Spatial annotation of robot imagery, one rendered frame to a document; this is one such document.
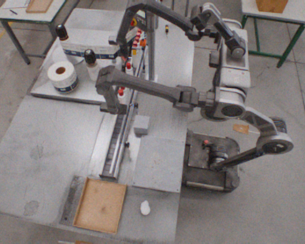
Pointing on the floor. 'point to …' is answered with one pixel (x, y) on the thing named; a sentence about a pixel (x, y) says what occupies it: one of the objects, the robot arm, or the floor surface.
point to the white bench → (3, 14)
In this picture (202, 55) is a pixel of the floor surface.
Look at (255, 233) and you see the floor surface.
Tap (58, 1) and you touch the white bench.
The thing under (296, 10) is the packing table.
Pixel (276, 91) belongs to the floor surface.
